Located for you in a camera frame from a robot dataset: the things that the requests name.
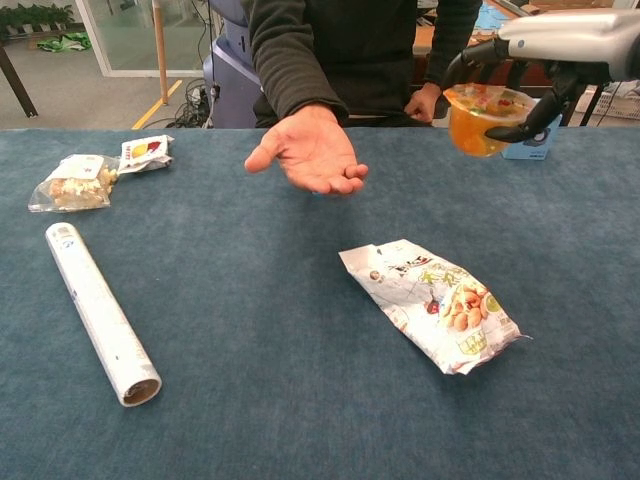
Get person's left hand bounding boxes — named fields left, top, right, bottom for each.
left=403, top=82, right=442, bottom=125

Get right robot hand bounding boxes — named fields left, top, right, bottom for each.
left=433, top=9, right=640, bottom=142

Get person's right hand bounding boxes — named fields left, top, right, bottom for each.
left=244, top=103, right=370, bottom=196

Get orange plastic fruit cup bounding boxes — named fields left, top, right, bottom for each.
left=442, top=83, right=542, bottom=159

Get person's right forearm dark sleeve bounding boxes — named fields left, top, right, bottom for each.
left=248, top=0, right=350, bottom=127

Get blue white robot base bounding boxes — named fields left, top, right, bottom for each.
left=202, top=0, right=265, bottom=130

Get person's left forearm dark sleeve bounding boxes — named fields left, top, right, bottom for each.
left=426, top=0, right=484, bottom=87

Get person's torso dark clothes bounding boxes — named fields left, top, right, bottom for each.
left=248, top=0, right=484, bottom=129

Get white plastic crate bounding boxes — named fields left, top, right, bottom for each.
left=573, top=81, right=640, bottom=126

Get light blue carton box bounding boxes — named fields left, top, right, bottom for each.
left=499, top=112, right=564, bottom=161

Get small red yellow packet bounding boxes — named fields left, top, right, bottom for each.
left=118, top=134, right=175, bottom=175

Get white peanut snack bag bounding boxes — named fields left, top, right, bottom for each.
left=338, top=238, right=533, bottom=376

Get blue felt table mat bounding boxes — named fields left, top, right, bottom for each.
left=0, top=125, right=640, bottom=480

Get clear bag with pastry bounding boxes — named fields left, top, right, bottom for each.
left=27, top=154, right=121, bottom=214

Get green cloth on floor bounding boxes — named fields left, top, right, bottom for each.
left=36, top=31, right=94, bottom=53

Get white plastic wrap roll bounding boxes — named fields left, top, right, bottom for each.
left=44, top=222, right=163, bottom=408

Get black table leg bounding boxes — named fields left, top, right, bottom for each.
left=0, top=43, right=40, bottom=120

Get row of green plants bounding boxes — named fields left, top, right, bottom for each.
left=0, top=3, right=76, bottom=37

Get tangle of black cables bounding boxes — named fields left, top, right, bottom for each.
left=167, top=78, right=217, bottom=130

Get wooden post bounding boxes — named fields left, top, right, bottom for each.
left=151, top=0, right=170, bottom=106

